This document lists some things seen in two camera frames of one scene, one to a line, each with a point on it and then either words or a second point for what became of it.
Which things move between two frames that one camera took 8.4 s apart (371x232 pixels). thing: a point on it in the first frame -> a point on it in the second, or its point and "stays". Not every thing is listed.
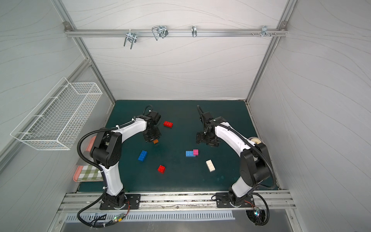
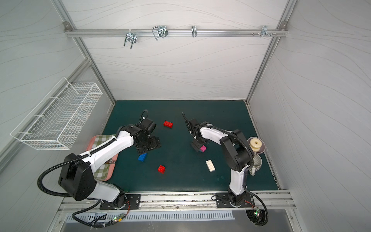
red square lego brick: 161,169 stays
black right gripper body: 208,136 -> 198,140
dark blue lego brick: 142,155 stays
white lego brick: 210,166 stays
